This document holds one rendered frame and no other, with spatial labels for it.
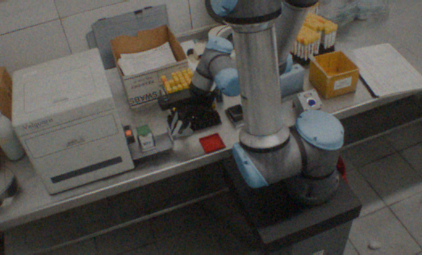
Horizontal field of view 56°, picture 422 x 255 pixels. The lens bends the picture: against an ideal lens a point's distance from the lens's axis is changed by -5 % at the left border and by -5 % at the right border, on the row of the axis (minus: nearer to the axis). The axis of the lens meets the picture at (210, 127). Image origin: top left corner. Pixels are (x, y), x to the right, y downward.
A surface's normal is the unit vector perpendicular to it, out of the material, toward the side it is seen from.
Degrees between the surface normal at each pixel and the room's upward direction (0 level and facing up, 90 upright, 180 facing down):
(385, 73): 0
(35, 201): 0
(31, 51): 90
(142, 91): 89
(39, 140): 90
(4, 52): 90
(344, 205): 4
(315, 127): 8
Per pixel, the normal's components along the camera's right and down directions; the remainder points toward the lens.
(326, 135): 0.06, -0.72
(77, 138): 0.35, 0.61
